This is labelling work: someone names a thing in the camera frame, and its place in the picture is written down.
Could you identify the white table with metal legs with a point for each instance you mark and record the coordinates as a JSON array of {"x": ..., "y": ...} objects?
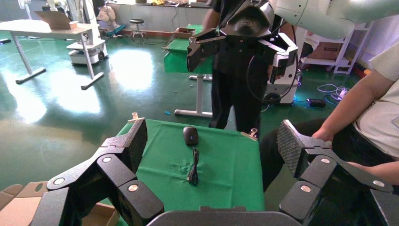
[{"x": 28, "y": 26}]

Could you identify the shallow cardboard tray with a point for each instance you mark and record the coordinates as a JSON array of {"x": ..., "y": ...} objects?
[{"x": 184, "y": 32}]

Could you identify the black power adapter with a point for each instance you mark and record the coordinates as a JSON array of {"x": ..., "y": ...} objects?
[{"x": 316, "y": 103}]

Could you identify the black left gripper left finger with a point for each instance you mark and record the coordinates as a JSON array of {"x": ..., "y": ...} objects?
[{"x": 78, "y": 174}]

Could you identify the black round stool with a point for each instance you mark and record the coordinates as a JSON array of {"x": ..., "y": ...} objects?
[{"x": 137, "y": 21}]

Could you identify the large green table cloth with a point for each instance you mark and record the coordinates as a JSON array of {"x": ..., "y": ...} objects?
[{"x": 224, "y": 174}]

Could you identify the teal floor mat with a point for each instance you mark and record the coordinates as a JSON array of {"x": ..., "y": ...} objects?
[{"x": 116, "y": 30}]

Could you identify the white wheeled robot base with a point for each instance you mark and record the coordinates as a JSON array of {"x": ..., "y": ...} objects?
[
  {"x": 285, "y": 90},
  {"x": 88, "y": 50}
]

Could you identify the forearm of beige-shirted person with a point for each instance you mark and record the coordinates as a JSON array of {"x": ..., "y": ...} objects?
[
  {"x": 355, "y": 103},
  {"x": 383, "y": 173}
]

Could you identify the crouching person in white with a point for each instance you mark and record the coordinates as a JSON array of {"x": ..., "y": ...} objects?
[{"x": 107, "y": 14}]

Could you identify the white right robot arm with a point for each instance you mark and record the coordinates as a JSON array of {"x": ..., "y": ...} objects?
[{"x": 327, "y": 15}]

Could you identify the hand of beige-shirted person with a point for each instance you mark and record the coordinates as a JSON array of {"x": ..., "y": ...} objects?
[{"x": 322, "y": 135}]

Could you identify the open brown cardboard box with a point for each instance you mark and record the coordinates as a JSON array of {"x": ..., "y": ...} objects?
[{"x": 18, "y": 212}]

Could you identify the person in beige shirt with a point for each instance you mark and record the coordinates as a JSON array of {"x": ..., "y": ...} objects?
[{"x": 383, "y": 124}]

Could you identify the small green table cloth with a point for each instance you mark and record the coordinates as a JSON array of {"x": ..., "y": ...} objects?
[{"x": 176, "y": 60}]

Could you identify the forearm of black-clothed person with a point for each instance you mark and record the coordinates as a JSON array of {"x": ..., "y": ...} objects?
[{"x": 208, "y": 20}]

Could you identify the white metal shelf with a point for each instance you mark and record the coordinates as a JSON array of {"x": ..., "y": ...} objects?
[{"x": 349, "y": 53}]

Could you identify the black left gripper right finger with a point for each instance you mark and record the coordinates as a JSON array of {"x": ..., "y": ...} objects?
[{"x": 315, "y": 168}]

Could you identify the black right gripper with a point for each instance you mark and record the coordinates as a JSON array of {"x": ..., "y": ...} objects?
[{"x": 249, "y": 25}]

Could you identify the person in black clothes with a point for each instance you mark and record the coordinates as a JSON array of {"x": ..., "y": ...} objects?
[{"x": 237, "y": 93}]

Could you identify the silver metal cloth clamp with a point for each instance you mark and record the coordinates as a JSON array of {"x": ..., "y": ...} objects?
[
  {"x": 251, "y": 134},
  {"x": 136, "y": 118}
]

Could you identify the long white counter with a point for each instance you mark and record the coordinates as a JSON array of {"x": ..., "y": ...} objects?
[{"x": 156, "y": 15}]

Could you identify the white metal table frame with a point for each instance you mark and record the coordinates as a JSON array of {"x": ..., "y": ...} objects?
[{"x": 199, "y": 96}]

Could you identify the brown cardboard carton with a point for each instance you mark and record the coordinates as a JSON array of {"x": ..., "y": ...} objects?
[{"x": 325, "y": 50}]

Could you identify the black computer mouse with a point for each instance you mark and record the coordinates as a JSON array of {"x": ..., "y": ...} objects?
[{"x": 190, "y": 136}]

